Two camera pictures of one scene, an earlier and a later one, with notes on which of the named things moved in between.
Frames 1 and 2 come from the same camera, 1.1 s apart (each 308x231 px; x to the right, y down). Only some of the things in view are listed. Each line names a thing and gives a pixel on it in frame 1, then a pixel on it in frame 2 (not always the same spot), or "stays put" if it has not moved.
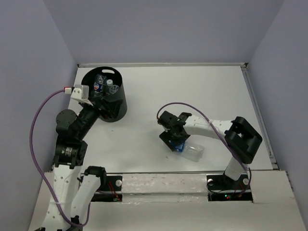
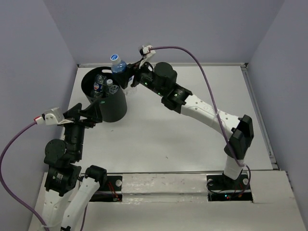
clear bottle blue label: (190, 151) to (117, 65)
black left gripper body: (88, 115) stays put
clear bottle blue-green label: (109, 83) stays put
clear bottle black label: (99, 85) stays put
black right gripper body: (173, 135) to (145, 77)
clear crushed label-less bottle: (113, 88) stays put
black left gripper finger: (113, 107) to (93, 111)
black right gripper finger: (167, 139) to (123, 77)
